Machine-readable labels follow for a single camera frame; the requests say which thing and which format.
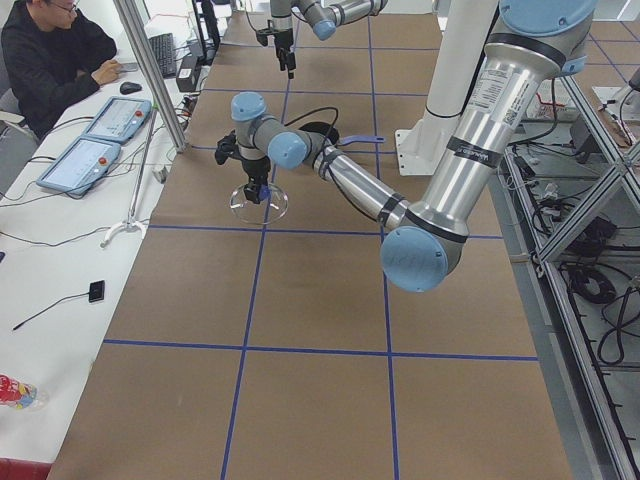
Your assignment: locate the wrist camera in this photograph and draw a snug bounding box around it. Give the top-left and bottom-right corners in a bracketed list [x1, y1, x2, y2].
[214, 130, 238, 165]
[255, 28, 274, 47]

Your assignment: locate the aluminium frame post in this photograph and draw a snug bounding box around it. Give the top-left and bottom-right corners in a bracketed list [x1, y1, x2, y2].
[113, 0, 187, 153]

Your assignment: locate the black computer mouse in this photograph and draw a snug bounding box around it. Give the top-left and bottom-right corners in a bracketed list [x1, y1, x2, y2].
[119, 81, 142, 95]

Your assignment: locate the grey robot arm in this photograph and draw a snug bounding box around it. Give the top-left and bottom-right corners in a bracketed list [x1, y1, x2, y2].
[256, 0, 388, 79]
[231, 1, 596, 292]

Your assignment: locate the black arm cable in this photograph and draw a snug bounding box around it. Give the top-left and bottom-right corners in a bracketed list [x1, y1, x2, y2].
[279, 106, 341, 146]

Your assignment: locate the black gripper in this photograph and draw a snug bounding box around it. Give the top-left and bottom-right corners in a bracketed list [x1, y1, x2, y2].
[274, 30, 295, 79]
[242, 158, 271, 203]

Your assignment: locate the lower blue teach pendant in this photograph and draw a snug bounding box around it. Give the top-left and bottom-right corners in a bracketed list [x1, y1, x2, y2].
[36, 136, 121, 198]

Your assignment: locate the black keyboard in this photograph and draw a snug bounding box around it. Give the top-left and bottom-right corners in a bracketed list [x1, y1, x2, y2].
[148, 33, 177, 78]

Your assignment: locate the small black square device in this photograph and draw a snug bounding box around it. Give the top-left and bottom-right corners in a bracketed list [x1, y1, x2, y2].
[88, 280, 106, 303]

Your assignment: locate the black power adapter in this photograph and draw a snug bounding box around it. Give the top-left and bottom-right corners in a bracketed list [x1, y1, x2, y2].
[175, 54, 201, 93]

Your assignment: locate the dark pot with blue handle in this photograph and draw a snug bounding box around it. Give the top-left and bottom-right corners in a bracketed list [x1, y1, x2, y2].
[300, 121, 386, 146]

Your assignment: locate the blue teach pendant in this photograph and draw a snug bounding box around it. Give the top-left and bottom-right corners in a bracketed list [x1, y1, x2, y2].
[83, 96, 152, 145]
[36, 136, 121, 198]

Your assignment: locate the white stand with thin rod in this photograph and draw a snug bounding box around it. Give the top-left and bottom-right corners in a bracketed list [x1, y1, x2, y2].
[100, 107, 158, 249]

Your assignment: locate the person in black hoodie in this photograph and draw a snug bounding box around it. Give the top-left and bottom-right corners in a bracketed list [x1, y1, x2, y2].
[1, 0, 122, 139]

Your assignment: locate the glass lid with blue knob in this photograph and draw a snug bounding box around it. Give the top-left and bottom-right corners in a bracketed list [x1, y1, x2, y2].
[229, 183, 289, 226]

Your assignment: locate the upper blue teach pendant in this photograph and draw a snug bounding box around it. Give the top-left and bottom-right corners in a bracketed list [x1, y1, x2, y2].
[83, 96, 152, 145]

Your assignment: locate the red printed plastic bag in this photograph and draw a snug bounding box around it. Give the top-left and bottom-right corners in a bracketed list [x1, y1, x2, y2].
[0, 374, 49, 411]

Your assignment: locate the aluminium frame rack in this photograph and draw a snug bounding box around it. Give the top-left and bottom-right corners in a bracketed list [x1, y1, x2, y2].
[491, 62, 639, 479]

